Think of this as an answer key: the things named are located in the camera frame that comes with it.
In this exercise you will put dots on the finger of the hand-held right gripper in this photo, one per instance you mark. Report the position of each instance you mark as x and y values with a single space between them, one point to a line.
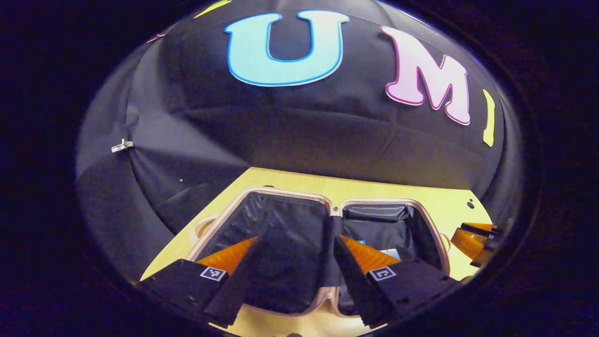
468 241
482 227

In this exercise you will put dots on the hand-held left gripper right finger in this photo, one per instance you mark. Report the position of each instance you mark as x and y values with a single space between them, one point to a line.
358 290

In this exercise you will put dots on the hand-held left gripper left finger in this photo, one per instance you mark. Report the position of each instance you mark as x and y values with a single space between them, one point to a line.
234 290

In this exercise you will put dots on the white and blue tube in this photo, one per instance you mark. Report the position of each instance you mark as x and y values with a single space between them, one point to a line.
390 254

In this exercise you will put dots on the pale pink suitcase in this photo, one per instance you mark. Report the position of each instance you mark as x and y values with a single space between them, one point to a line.
285 224

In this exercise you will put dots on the black backdrop cloth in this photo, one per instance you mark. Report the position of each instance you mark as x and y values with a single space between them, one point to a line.
304 126

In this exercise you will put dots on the white cloth clip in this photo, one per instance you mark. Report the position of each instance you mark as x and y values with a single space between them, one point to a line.
121 146

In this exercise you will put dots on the copper cloth clip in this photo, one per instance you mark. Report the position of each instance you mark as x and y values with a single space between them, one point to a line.
155 38

